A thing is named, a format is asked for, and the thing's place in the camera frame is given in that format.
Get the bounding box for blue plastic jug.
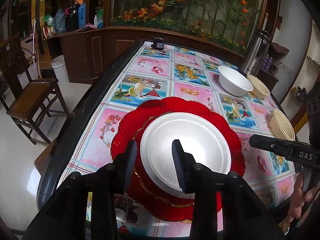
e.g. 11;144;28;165
78;2;87;29

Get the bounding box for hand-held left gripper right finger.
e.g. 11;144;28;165
171;139;285;240

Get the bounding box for white foam plate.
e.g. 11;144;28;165
140;112;232;200

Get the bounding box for beige ribbed bowl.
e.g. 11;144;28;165
270;109;296;141
247;74;270;99

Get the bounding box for white plastic bucket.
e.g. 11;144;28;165
51;55;69;83

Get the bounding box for colourful printed tablecloth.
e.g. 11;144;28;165
54;41;304;235

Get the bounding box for dark bundle on shelf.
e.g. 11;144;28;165
291;86;307;98

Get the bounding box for person's right hand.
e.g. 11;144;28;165
287;177;320;227

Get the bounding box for brown corner shelf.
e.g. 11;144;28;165
271;42;290;55

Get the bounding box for white foam bowl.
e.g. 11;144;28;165
218;65;253;97

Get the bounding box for dark wooden cabinet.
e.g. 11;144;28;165
41;26;279;90

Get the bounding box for glass case with artificial flowers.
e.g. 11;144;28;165
110;0;265;53

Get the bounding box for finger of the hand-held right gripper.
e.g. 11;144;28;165
249;134;292;158

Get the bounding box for small black jar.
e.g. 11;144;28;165
152;37;165;49

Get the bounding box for steel thermos flask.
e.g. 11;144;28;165
241;29;270;74

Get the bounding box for wooden chair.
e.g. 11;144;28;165
0;47;70;145

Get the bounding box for red glass plate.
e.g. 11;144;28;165
110;97;247;222

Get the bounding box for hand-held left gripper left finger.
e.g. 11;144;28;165
22;139;138;240

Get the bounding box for black thermos flask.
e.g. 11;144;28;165
65;4;80;32

